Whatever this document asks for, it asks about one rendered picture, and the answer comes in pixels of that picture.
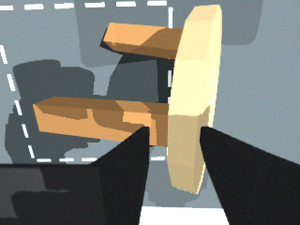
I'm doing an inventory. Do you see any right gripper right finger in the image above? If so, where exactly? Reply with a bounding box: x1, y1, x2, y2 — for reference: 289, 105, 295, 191
200, 127, 300, 225

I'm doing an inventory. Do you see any small wooden stool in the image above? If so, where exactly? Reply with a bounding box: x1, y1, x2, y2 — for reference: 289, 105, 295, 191
33, 5, 221, 194

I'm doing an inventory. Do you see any black rectangular mat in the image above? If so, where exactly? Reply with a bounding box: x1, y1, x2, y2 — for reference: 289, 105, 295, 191
0, 0, 300, 209

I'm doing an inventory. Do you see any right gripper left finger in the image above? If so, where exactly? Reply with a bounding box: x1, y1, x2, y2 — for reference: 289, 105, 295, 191
0, 127, 150, 225

